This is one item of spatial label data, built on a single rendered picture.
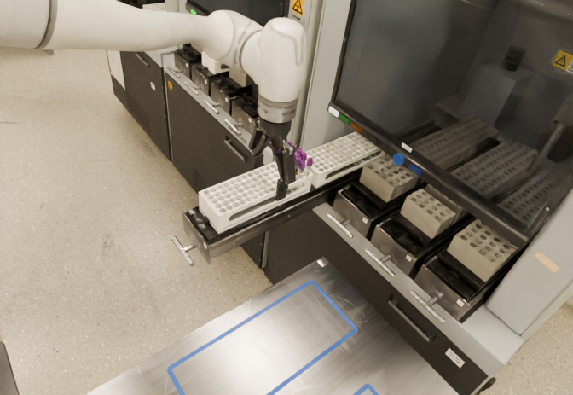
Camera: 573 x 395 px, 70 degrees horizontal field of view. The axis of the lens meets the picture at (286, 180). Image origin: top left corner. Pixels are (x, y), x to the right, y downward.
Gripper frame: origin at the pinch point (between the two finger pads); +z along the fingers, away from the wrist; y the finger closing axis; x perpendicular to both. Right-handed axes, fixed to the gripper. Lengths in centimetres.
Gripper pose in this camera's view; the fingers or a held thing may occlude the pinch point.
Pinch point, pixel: (269, 180)
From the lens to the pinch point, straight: 108.0
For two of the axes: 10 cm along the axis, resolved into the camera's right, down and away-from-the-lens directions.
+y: 6.1, 5.7, -5.5
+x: 7.8, -3.4, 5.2
